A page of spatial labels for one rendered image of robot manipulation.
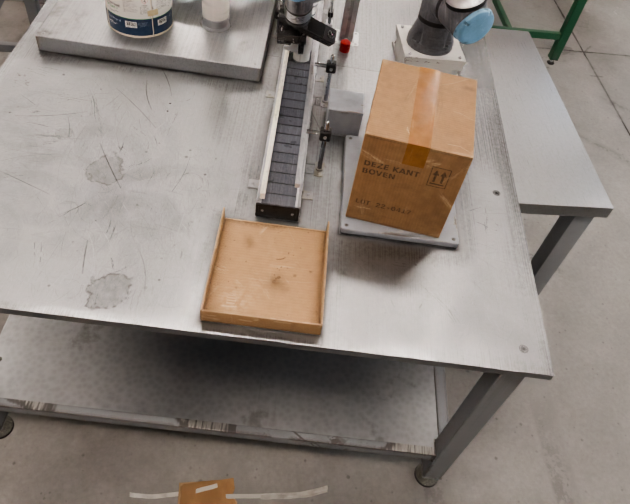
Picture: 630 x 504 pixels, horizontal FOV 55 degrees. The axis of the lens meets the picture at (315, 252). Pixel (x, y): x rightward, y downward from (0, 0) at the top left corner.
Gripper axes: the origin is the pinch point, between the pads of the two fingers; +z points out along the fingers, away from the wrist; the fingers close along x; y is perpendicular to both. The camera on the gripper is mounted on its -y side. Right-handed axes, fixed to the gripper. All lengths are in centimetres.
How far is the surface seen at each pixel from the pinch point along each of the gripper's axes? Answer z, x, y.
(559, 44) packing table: 154, -109, -149
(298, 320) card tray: -35, 82, -7
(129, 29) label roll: 4, 0, 52
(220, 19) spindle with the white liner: 7.1, -10.0, 26.4
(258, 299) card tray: -33, 78, 2
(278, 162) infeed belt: -17.0, 40.8, 2.0
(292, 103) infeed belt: -4.6, 19.0, 0.6
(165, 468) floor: 33, 129, 26
